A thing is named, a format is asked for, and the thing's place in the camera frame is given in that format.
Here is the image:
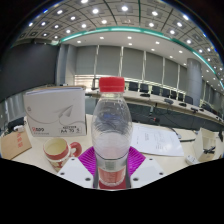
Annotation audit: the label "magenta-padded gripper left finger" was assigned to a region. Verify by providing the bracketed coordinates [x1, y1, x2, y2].
[57, 146, 99, 190]

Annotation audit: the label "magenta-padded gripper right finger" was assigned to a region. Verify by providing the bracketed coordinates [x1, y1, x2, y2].
[127, 146, 167, 190]

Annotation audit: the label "clear red-capped water bottle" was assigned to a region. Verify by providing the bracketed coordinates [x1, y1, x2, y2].
[90, 76, 134, 188]

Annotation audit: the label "white printed paper sheets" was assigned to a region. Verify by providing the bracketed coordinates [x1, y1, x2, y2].
[129, 122, 185, 158]

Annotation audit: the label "red and white patterned mug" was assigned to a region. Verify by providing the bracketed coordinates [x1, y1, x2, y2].
[43, 137, 83, 173]

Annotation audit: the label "white power strip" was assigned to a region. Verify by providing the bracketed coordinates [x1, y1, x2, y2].
[185, 153, 201, 166]

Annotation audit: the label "long curved conference desk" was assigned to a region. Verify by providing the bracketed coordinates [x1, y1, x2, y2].
[84, 89, 224, 131]

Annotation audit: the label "white copy paper box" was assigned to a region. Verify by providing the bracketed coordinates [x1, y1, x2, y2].
[23, 85, 88, 138]

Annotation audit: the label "row of black office chairs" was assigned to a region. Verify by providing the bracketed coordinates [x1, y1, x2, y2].
[128, 81, 214, 108]

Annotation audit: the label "group of round ceiling lights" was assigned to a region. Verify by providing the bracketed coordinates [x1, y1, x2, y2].
[19, 0, 224, 78]

